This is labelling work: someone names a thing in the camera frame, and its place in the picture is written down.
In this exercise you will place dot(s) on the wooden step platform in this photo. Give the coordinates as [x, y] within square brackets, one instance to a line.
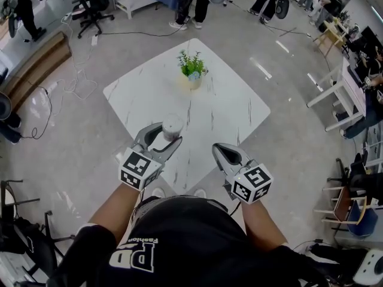
[39, 64]

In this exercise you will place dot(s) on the black office chair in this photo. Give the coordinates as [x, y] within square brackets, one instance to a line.
[92, 7]

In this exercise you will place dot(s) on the white power strip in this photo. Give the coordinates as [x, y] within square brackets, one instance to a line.
[94, 40]

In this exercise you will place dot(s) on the wooden frame chair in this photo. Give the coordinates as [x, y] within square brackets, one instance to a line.
[347, 208]

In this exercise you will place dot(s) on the small yellow wooden table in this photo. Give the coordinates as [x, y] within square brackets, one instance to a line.
[332, 34]

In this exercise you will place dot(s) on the person's right forearm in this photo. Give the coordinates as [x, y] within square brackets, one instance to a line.
[260, 223]

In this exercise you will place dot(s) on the black round fan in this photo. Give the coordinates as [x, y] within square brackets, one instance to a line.
[282, 7]

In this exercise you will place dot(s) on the green plant in white pot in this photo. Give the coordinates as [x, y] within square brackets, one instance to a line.
[191, 69]

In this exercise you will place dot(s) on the white desk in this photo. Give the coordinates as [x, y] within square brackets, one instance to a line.
[344, 94]

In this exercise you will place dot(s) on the white frame table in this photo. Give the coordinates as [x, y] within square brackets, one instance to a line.
[131, 0]

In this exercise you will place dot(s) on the black metal frame chair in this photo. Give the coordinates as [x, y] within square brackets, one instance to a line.
[27, 229]

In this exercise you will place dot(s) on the white round device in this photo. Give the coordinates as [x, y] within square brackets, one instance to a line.
[369, 266]

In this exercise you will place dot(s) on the person's left forearm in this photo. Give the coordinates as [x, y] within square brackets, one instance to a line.
[119, 205]

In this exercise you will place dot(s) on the person's white shoe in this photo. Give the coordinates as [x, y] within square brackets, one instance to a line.
[200, 193]
[158, 192]

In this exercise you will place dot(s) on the clear cotton swab container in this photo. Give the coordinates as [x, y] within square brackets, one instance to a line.
[173, 131]

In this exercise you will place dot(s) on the person's white right shoe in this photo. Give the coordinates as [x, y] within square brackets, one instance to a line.
[200, 193]

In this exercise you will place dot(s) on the person's black printed shirt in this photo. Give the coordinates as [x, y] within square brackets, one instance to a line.
[191, 250]

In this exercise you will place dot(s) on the clear cotton swab container lid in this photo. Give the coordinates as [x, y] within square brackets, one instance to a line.
[173, 120]

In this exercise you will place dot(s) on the person's white left shoe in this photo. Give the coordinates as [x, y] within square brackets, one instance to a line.
[158, 192]

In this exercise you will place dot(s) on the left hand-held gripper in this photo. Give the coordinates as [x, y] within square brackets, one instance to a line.
[140, 167]

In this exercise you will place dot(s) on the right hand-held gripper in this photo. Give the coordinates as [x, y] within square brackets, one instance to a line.
[252, 182]

